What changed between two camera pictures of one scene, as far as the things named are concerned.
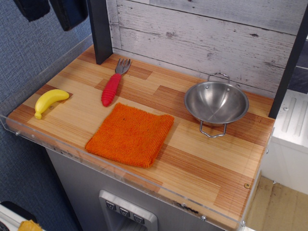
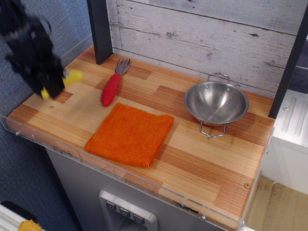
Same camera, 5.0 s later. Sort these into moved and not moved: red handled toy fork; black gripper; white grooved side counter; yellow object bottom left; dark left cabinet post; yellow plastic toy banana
Moved: black gripper; yellow plastic toy banana
Not moved: dark left cabinet post; white grooved side counter; red handled toy fork; yellow object bottom left
